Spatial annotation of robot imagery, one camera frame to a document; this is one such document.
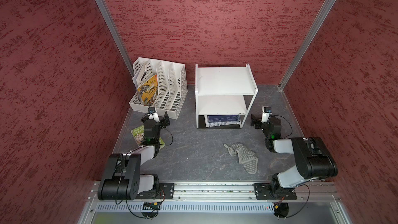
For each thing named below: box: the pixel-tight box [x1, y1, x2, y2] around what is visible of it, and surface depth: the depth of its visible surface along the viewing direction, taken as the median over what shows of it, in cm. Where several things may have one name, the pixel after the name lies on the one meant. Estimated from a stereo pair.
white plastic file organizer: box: [129, 57, 189, 120], surface depth 102 cm
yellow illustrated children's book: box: [137, 74, 159, 106], surface depth 99 cm
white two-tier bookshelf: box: [194, 63, 259, 129], surface depth 80 cm
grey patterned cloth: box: [223, 143, 259, 175], surface depth 85 cm
